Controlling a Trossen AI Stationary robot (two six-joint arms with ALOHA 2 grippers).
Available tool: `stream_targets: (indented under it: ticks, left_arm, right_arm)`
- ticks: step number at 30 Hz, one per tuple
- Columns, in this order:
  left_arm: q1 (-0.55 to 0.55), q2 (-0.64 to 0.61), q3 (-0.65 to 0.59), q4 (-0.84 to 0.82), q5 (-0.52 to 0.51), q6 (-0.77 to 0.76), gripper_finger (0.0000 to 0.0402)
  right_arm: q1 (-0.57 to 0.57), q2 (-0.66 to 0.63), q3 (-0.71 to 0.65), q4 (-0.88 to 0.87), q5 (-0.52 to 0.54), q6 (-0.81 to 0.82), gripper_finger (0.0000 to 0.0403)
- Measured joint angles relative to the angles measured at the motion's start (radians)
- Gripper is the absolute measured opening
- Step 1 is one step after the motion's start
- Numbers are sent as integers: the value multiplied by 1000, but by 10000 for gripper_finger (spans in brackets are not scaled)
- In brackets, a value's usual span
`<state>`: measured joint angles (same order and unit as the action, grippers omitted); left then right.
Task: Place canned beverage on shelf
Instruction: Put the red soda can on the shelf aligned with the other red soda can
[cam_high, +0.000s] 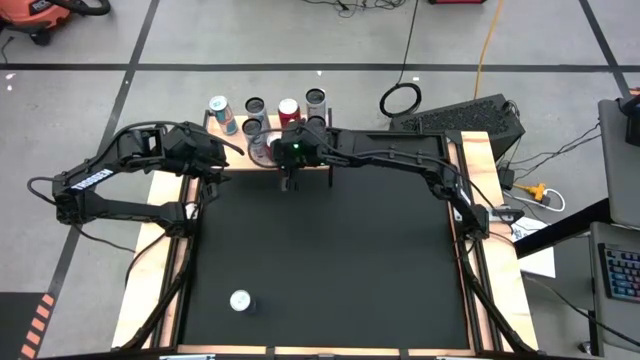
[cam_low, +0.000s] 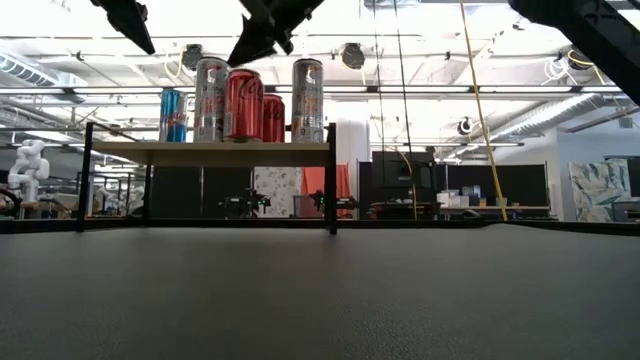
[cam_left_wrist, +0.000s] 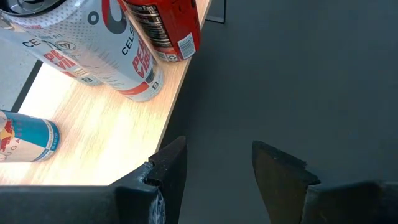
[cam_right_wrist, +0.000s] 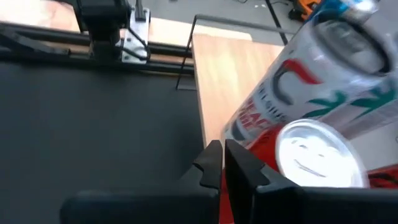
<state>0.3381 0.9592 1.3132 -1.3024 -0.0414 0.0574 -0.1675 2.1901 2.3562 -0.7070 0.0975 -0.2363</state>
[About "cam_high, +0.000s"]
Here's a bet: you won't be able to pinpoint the black desk beam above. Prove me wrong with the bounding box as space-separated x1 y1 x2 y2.
513 197 612 260

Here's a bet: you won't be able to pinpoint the grey flat panel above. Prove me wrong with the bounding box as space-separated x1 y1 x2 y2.
597 98 640 229

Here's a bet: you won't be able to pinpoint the black power adapter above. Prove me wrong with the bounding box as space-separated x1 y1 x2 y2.
497 164 516 192

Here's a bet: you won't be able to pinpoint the yellow power splitter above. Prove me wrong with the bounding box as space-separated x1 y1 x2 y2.
512 182 552 207

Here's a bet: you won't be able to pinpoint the white paper sheet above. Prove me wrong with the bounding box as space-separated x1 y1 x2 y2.
509 215 557 280

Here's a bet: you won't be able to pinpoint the black floor cable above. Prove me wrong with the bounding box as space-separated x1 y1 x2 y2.
378 0 424 120

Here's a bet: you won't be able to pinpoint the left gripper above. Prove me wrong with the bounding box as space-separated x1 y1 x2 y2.
162 121 231 201

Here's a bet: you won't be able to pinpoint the tangled black cables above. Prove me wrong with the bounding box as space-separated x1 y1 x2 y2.
299 0 407 19

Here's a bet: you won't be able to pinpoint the wooden shelf platform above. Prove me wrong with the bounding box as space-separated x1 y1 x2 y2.
199 108 336 191

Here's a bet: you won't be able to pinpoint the grey desk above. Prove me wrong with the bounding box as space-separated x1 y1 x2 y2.
589 219 640 360

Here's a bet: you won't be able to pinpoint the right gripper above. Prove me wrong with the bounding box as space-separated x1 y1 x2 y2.
273 119 326 194

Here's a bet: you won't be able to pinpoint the backlit keyboard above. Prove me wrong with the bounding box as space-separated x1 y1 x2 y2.
597 242 640 305

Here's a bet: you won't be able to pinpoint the blue silver Red Bull can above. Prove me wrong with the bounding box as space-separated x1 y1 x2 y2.
207 94 239 137
228 288 259 315

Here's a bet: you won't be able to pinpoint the black aluminium rig frame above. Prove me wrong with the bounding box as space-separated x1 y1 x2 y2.
110 128 540 360

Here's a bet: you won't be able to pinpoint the white Celsius Peach Vibe can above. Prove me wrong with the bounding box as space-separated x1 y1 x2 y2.
244 96 269 126
241 118 274 167

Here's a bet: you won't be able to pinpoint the black orange striped mat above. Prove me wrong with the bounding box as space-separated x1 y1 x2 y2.
0 292 57 360

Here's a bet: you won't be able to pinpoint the orange shop vacuum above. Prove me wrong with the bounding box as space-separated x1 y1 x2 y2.
0 0 112 47

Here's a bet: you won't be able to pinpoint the yellow hanging cable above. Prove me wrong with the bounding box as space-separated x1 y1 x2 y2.
472 0 504 100

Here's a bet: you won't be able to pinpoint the black perforated computer case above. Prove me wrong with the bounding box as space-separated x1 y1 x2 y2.
388 93 527 162

